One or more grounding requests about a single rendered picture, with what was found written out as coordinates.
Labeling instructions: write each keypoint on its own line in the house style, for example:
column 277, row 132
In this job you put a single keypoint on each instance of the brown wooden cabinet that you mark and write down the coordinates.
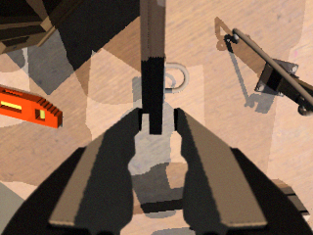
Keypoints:
column 35, row 21

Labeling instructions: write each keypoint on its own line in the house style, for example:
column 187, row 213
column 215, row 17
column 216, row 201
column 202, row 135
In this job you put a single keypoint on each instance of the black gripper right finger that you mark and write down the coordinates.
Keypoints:
column 225, row 192

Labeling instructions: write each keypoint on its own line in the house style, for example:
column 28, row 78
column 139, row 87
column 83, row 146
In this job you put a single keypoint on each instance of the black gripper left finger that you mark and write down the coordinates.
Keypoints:
column 91, row 191

